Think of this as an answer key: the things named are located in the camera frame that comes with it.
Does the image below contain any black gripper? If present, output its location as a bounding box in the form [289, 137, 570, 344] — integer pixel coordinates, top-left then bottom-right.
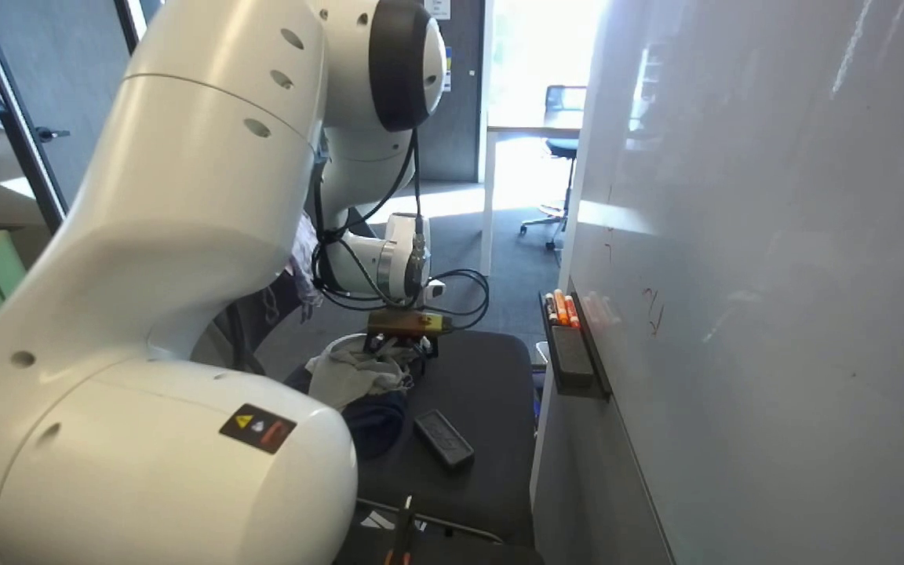
[365, 327, 441, 369]

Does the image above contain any cream white cloth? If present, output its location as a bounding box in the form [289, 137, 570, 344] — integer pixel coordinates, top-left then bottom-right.
[304, 329, 436, 415]

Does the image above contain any dark blue clothing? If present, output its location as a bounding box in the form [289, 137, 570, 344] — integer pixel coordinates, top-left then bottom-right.
[341, 387, 413, 461]

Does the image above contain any blue office chair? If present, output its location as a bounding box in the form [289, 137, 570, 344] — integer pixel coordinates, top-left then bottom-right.
[513, 81, 589, 254]

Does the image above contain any whiteboard eraser block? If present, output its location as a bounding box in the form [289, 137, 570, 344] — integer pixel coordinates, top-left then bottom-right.
[411, 405, 476, 472]

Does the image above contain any white table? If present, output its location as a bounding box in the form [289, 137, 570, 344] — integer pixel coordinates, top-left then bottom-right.
[476, 119, 588, 282]

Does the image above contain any black marker tray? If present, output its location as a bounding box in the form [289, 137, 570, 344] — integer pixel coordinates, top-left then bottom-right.
[539, 287, 616, 405]

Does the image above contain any thin metal rod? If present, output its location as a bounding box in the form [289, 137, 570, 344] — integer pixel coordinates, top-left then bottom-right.
[365, 505, 505, 547]

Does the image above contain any dark grey door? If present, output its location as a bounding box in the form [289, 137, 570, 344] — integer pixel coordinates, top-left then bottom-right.
[436, 0, 489, 185]

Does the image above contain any large whiteboard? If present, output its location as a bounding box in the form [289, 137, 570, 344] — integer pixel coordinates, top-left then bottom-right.
[560, 0, 904, 565]

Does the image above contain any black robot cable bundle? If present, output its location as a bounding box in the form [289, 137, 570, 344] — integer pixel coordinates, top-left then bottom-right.
[308, 123, 495, 327]

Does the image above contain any glass partition frame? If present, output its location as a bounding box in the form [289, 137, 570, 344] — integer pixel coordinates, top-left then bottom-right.
[0, 0, 155, 236]

